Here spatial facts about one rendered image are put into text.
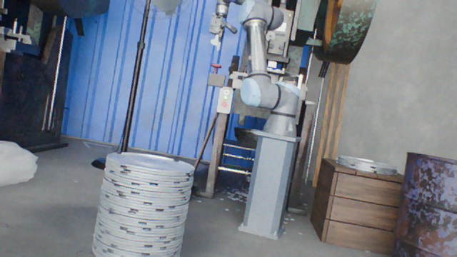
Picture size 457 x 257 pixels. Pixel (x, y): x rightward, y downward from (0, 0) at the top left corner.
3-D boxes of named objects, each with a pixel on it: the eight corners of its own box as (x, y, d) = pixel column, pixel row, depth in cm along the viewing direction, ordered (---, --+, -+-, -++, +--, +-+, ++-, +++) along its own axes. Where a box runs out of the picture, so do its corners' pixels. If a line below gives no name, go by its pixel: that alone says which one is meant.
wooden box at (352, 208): (405, 258, 192) (420, 182, 190) (320, 242, 194) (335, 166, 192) (379, 233, 232) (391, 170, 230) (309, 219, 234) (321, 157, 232)
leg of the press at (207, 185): (213, 199, 243) (240, 41, 238) (193, 195, 243) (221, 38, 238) (220, 174, 335) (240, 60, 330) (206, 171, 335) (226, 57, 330)
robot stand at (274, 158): (277, 240, 186) (296, 138, 184) (237, 229, 191) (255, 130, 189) (284, 230, 204) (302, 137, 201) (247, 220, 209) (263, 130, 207)
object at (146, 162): (210, 170, 149) (210, 168, 149) (159, 176, 123) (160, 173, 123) (145, 153, 162) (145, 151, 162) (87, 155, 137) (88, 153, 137)
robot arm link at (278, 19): (296, 15, 205) (260, -9, 245) (277, 9, 201) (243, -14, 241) (288, 38, 210) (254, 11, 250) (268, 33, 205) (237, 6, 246)
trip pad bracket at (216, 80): (220, 107, 246) (226, 73, 245) (203, 104, 246) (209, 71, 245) (221, 107, 252) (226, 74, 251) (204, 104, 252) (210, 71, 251)
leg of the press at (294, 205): (306, 216, 242) (335, 58, 237) (286, 213, 242) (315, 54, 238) (288, 186, 334) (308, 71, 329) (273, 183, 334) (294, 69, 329)
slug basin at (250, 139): (286, 154, 256) (289, 138, 255) (230, 144, 256) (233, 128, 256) (280, 148, 290) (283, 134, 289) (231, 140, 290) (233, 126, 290)
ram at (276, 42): (287, 56, 257) (296, 6, 255) (263, 51, 257) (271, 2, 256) (284, 59, 274) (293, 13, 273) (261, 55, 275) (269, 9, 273)
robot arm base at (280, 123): (293, 137, 186) (297, 115, 185) (259, 130, 190) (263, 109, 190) (298, 136, 200) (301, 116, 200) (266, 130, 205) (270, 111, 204)
